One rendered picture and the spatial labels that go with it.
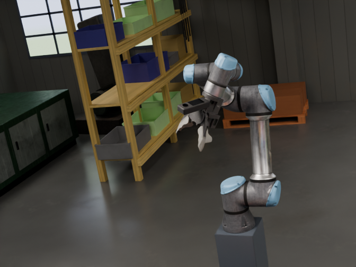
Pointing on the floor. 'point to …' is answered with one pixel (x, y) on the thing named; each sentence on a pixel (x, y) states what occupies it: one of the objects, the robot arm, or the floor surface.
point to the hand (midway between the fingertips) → (186, 142)
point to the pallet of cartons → (291, 101)
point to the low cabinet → (33, 133)
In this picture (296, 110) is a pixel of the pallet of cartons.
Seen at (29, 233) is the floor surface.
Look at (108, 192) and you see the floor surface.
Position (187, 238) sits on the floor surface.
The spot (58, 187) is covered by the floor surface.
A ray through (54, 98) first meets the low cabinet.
